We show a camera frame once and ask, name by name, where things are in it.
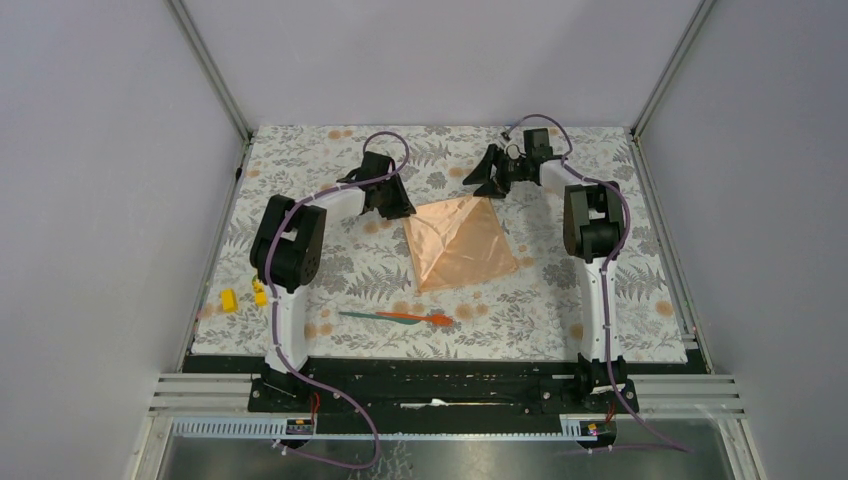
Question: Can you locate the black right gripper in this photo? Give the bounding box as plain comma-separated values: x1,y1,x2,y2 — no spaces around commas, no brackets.
463,144,531,200

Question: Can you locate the orange cloth napkin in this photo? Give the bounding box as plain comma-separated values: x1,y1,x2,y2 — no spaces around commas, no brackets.
403,195,518,292

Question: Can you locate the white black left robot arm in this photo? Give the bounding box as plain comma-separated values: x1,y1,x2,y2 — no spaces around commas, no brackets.
249,151,416,411

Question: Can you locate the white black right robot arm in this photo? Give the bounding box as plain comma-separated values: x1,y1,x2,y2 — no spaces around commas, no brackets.
462,128,630,412

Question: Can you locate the floral patterned tablecloth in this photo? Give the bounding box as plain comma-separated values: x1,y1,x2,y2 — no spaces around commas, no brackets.
191,126,687,363

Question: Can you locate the teal plastic knife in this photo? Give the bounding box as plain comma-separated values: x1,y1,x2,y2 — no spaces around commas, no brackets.
338,311,422,325

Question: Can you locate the orange plastic fork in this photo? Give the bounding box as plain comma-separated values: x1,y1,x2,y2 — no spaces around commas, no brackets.
376,312,454,327

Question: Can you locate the yellow toy block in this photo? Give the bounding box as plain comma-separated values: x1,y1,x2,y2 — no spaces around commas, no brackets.
252,278,268,307
219,289,238,313

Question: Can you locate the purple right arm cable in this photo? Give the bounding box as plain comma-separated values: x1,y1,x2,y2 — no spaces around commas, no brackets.
501,113,694,455

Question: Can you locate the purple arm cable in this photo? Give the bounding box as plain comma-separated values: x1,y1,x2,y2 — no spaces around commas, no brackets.
263,131,411,470
501,113,694,455

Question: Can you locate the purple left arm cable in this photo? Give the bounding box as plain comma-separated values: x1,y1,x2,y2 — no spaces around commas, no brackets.
263,131,411,470

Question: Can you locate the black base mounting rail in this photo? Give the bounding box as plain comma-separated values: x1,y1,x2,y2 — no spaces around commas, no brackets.
182,354,705,436

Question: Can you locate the left aluminium frame post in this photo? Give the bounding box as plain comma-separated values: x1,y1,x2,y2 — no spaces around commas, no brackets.
164,0,254,142

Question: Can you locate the aluminium frame post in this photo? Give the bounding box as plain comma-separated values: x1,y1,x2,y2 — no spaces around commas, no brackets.
630,0,717,138
164,0,254,142

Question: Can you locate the right aluminium frame post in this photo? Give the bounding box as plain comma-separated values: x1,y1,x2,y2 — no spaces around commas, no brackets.
630,0,717,138

